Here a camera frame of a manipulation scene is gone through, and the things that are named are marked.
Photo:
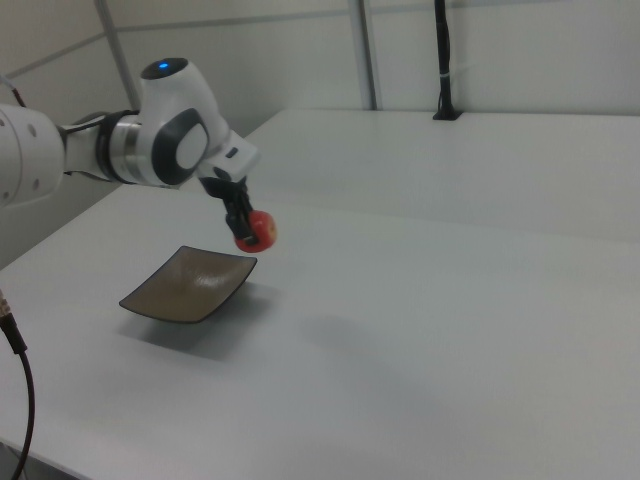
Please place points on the brown square ceramic plate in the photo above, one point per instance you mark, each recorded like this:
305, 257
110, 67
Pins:
175, 295

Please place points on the upright grey metal frame post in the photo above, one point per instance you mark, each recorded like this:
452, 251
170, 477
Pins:
367, 50

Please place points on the red apple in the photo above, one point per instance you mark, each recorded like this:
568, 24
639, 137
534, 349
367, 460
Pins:
264, 231

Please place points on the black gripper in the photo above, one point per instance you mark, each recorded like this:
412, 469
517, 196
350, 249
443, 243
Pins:
225, 187

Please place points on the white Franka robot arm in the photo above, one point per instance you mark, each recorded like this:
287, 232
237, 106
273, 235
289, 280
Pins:
170, 125

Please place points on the black pole base plate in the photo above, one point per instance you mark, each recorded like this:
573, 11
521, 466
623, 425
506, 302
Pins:
447, 117

